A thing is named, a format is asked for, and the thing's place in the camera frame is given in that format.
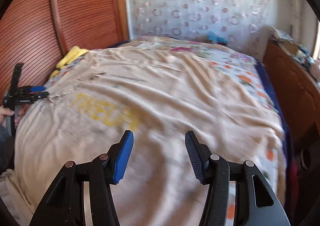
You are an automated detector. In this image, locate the orange fruit print blanket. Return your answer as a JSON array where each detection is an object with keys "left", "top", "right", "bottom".
[{"left": 44, "top": 58, "right": 287, "bottom": 226}]

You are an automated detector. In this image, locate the yellow Pikachu plush toy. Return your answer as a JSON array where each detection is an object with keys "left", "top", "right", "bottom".
[{"left": 49, "top": 46, "right": 88, "bottom": 79}]

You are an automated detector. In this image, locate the cardboard box on cabinet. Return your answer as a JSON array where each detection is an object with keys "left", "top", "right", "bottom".
[{"left": 281, "top": 40, "right": 298, "bottom": 56}]

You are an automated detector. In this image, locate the left forearm dark sleeve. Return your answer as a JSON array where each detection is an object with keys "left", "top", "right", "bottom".
[{"left": 0, "top": 125, "right": 15, "bottom": 174}]

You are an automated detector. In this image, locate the beige t-shirt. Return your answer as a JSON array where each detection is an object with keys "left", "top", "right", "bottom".
[{"left": 13, "top": 46, "right": 287, "bottom": 226}]

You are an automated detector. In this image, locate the stack of papers on cabinet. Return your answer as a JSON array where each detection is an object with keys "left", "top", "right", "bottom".
[{"left": 268, "top": 26, "right": 295, "bottom": 43}]

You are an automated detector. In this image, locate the person's left hand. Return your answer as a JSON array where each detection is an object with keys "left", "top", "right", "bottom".
[{"left": 0, "top": 104, "right": 30, "bottom": 127}]

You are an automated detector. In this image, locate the dark blue bed sheet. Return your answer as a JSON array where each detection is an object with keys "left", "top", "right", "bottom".
[{"left": 255, "top": 60, "right": 293, "bottom": 190}]

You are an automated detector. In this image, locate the wooden side cabinet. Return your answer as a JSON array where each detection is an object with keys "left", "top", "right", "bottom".
[{"left": 263, "top": 41, "right": 319, "bottom": 144}]

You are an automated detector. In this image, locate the circle pattern sheer curtain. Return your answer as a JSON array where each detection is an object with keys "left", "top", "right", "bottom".
[{"left": 126, "top": 0, "right": 277, "bottom": 58}]

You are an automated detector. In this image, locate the blue object on bed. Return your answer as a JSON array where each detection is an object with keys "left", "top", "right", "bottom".
[{"left": 207, "top": 31, "right": 228, "bottom": 46}]

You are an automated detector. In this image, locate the wooden slatted headboard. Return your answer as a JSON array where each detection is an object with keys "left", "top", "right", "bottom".
[{"left": 1, "top": 0, "right": 129, "bottom": 93}]

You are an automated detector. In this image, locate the floral quilt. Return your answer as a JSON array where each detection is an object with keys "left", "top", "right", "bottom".
[{"left": 125, "top": 35, "right": 257, "bottom": 70}]

